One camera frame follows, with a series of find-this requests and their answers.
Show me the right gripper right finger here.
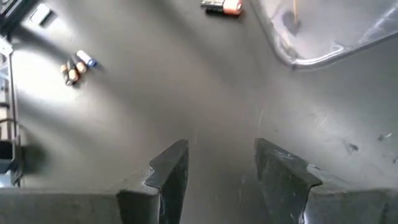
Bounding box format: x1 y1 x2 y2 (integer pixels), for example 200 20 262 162
254 138 398 224

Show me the clear plastic bin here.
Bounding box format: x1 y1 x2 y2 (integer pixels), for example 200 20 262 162
248 0 398 71

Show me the white AAA battery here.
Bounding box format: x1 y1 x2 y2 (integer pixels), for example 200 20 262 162
76 49 98 68

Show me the black metal table frame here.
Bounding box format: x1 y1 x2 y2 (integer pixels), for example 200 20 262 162
0 0 35 189

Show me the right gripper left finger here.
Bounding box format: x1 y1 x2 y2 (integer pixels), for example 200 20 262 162
0 139 190 224

